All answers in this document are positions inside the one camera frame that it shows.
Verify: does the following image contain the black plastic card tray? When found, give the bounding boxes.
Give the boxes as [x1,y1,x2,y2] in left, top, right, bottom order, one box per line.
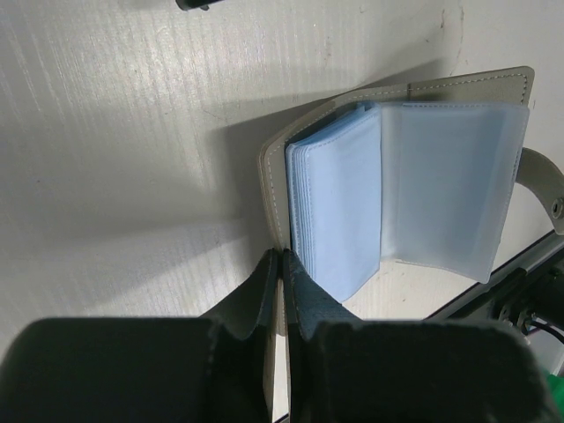
[175,0,221,11]

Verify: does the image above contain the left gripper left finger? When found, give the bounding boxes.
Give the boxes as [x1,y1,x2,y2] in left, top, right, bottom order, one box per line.
[1,249,278,422]

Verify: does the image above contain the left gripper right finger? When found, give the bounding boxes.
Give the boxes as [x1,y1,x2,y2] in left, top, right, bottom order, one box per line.
[282,250,551,422]

